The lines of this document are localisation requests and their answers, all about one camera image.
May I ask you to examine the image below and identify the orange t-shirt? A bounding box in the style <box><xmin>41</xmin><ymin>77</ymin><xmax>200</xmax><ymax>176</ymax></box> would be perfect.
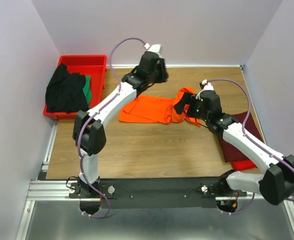
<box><xmin>119</xmin><ymin>87</ymin><xmax>201</xmax><ymax>127</ymax></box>

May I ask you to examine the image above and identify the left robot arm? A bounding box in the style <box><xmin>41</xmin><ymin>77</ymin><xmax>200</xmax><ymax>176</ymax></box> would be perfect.
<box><xmin>73</xmin><ymin>50</ymin><xmax>168</xmax><ymax>198</ymax></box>

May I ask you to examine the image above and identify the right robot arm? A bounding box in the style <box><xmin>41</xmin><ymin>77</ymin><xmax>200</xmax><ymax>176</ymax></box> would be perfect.
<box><xmin>174</xmin><ymin>90</ymin><xmax>294</xmax><ymax>206</ymax></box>

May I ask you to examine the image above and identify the folded maroon t-shirt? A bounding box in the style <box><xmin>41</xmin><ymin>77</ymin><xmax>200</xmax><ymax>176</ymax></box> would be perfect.
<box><xmin>218</xmin><ymin>113</ymin><xmax>263</xmax><ymax>163</ymax></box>

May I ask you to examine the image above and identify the red plastic bin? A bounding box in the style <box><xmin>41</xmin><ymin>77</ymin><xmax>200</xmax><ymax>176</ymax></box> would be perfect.
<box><xmin>43</xmin><ymin>55</ymin><xmax>107</xmax><ymax>119</ymax></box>

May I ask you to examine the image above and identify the green t-shirt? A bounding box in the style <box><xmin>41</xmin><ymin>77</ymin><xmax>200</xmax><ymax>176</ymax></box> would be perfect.
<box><xmin>83</xmin><ymin>75</ymin><xmax>92</xmax><ymax>105</ymax></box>

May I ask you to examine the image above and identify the folded red t-shirt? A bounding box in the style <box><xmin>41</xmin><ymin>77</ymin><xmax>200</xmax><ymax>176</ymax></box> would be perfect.
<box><xmin>231</xmin><ymin>159</ymin><xmax>257</xmax><ymax>171</ymax></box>

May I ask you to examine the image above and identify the black t-shirt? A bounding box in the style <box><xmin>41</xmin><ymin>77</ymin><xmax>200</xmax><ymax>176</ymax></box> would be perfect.
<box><xmin>45</xmin><ymin>63</ymin><xmax>89</xmax><ymax>114</ymax></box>

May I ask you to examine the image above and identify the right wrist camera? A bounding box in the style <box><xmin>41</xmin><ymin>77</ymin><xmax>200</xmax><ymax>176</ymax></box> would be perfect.
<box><xmin>196</xmin><ymin>79</ymin><xmax>214</xmax><ymax>99</ymax></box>

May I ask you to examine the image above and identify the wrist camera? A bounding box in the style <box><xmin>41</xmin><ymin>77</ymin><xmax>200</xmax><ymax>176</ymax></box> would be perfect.
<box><xmin>147</xmin><ymin>44</ymin><xmax>162</xmax><ymax>58</ymax></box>
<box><xmin>196</xmin><ymin>79</ymin><xmax>214</xmax><ymax>99</ymax></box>

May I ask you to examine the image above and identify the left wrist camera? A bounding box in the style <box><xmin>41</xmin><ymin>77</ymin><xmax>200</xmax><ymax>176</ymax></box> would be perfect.
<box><xmin>147</xmin><ymin>44</ymin><xmax>162</xmax><ymax>58</ymax></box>

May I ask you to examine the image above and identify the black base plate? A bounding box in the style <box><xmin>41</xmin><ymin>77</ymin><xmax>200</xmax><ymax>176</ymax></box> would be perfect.
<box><xmin>69</xmin><ymin>177</ymin><xmax>247</xmax><ymax>209</ymax></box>

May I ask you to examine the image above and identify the aluminium frame rail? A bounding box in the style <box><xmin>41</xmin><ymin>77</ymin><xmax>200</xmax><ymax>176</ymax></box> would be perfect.
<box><xmin>18</xmin><ymin>118</ymin><xmax>294</xmax><ymax>240</ymax></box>

